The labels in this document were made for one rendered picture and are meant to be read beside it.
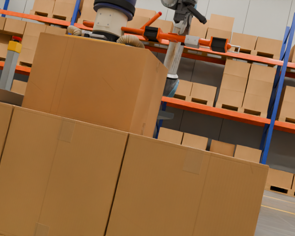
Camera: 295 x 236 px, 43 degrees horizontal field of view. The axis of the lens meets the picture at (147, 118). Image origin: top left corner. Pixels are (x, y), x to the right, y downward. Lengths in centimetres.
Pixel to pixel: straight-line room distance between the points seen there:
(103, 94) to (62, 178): 72
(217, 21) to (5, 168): 866
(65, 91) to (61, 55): 19
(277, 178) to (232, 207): 819
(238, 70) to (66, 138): 830
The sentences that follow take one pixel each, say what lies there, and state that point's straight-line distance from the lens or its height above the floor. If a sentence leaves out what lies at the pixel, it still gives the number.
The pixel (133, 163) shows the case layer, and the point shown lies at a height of 46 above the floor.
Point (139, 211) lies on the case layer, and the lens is 109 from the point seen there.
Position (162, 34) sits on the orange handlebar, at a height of 107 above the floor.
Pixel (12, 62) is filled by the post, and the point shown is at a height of 84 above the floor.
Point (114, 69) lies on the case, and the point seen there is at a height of 82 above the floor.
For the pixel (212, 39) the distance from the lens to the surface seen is 191.
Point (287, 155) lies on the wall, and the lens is 1055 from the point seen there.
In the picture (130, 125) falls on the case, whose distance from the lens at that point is 173.
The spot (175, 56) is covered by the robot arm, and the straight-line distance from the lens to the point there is 276.
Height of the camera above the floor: 54
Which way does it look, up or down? 3 degrees up
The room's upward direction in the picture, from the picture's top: 13 degrees clockwise
